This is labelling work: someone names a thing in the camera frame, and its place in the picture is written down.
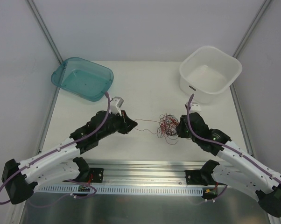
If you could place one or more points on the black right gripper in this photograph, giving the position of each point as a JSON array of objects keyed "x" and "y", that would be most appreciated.
[{"x": 184, "y": 127}]

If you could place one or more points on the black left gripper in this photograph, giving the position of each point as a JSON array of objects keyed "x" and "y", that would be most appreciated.
[{"x": 124, "y": 122}]

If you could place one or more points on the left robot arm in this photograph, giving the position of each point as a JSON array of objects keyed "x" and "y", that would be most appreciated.
[{"x": 75, "y": 145}]

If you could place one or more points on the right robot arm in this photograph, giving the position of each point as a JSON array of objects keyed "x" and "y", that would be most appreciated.
[{"x": 251, "y": 176}]

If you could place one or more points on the white plastic basket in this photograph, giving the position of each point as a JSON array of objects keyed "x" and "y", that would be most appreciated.
[{"x": 207, "y": 73}]

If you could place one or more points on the teal transparent plastic tray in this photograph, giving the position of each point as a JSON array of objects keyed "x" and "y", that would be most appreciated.
[{"x": 83, "y": 78}]

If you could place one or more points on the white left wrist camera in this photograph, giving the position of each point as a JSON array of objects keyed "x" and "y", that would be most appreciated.
[{"x": 115, "y": 105}]

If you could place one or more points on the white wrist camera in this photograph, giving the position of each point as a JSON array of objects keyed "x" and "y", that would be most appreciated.
[
  {"x": 115, "y": 105},
  {"x": 195, "y": 107}
]

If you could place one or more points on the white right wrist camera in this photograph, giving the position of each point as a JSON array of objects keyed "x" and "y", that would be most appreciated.
[{"x": 195, "y": 107}]

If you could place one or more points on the aluminium frame rail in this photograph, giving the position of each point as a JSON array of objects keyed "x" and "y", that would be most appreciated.
[{"x": 130, "y": 173}]

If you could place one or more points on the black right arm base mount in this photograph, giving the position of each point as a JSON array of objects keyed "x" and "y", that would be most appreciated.
[{"x": 201, "y": 176}]

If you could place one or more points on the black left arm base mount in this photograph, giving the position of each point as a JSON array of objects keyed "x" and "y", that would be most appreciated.
[{"x": 86, "y": 173}]

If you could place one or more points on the white slotted cable duct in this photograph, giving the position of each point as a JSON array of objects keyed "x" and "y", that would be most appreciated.
[{"x": 123, "y": 190}]

